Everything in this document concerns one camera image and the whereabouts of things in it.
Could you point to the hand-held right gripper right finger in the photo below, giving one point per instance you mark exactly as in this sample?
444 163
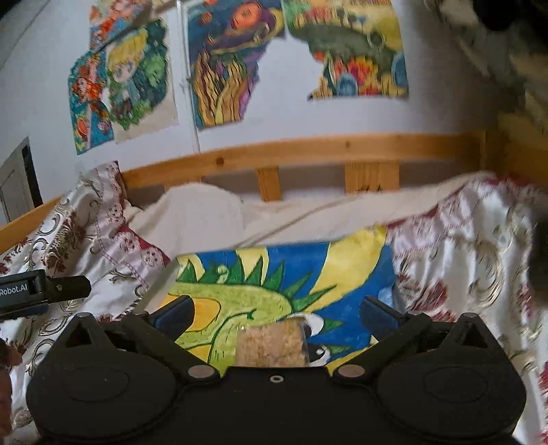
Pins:
376 318

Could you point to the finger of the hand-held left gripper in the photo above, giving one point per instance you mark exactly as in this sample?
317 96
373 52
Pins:
68 286

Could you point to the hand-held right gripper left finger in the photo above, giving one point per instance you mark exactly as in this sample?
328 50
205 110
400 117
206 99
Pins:
173 318

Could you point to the clear packet brown grain bar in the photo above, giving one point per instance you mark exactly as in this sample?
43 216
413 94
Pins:
272 346

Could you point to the floral satin bedspread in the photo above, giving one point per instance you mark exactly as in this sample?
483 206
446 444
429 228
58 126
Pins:
94 231

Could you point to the colourful dragon painting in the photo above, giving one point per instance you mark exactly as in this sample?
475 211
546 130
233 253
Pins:
265 278

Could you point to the patterned grey cloth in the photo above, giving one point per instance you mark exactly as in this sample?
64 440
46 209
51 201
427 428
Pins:
492 55

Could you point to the grey door frame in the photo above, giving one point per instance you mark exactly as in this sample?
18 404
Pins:
17 184

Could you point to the orange-haired figure wall poster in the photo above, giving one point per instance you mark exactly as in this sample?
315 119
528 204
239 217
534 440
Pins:
85 115

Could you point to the wooden bed frame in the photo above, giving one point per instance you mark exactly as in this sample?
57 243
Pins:
299 149

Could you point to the white wall conduit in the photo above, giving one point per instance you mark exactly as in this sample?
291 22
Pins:
192 107

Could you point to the blond child wall poster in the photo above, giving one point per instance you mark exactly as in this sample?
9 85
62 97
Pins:
137 72

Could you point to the swirl orange ball wall poster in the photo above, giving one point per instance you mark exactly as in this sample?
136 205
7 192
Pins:
227 64

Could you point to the green hill wall poster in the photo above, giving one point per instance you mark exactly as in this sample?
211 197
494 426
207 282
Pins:
355 47

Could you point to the red figure wall poster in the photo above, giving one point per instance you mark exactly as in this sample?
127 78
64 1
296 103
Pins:
111 17

